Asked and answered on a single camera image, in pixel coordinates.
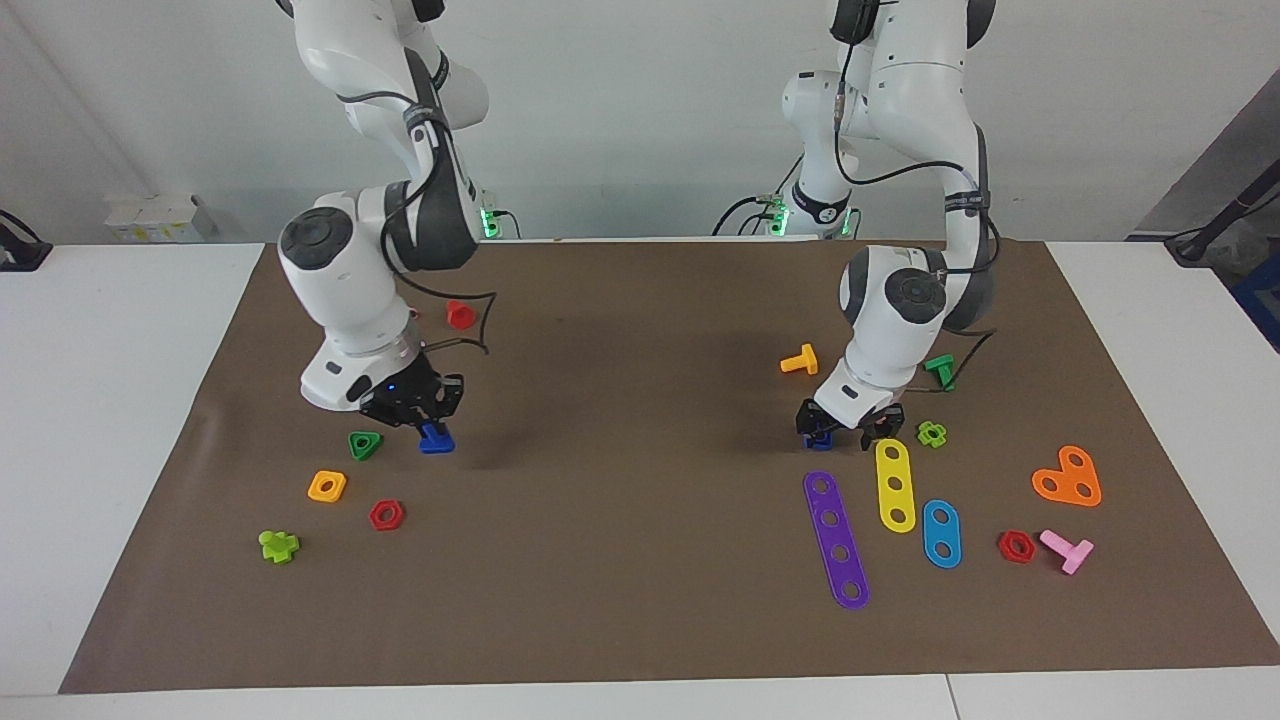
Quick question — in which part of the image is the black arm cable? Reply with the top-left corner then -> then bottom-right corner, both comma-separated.
833,0 -> 1001,396
338,50 -> 498,358

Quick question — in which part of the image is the purple perforated strip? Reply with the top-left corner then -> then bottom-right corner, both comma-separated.
803,470 -> 871,611

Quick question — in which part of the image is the black base cable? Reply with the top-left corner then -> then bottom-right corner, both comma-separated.
712,195 -> 776,238

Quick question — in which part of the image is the blue crate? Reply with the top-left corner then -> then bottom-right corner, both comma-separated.
1230,250 -> 1280,353

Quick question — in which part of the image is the black clamp mount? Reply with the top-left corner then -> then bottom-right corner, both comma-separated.
0,210 -> 53,273

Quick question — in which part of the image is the orange heart perforated plate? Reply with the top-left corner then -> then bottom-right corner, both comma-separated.
1031,445 -> 1103,508

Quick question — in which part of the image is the blue perforated strip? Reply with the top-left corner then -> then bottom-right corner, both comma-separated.
922,499 -> 963,570

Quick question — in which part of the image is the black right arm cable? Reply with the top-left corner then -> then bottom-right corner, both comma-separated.
338,50 -> 498,358

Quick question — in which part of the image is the white box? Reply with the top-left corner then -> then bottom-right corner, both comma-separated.
103,193 -> 218,243

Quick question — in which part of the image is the black stand leg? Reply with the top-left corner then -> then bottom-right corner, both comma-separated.
1165,160 -> 1280,266

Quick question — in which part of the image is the yellow perforated strip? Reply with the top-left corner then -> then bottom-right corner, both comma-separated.
875,438 -> 917,534

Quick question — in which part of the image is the brown table mat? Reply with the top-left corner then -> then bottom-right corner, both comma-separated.
58,238 -> 1280,695

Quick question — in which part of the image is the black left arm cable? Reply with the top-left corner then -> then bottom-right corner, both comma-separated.
833,0 -> 1001,396

